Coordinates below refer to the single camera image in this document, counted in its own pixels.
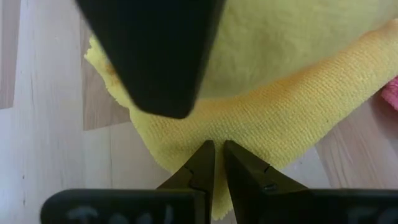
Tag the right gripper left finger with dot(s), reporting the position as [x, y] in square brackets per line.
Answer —
[202, 174]

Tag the yellow microfiber towel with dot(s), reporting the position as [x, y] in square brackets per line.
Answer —
[280, 109]

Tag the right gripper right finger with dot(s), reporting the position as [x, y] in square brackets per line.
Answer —
[245, 174]

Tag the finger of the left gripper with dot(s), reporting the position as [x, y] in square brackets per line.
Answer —
[155, 56]

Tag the pink microfiber towel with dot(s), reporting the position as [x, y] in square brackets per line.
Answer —
[391, 93]

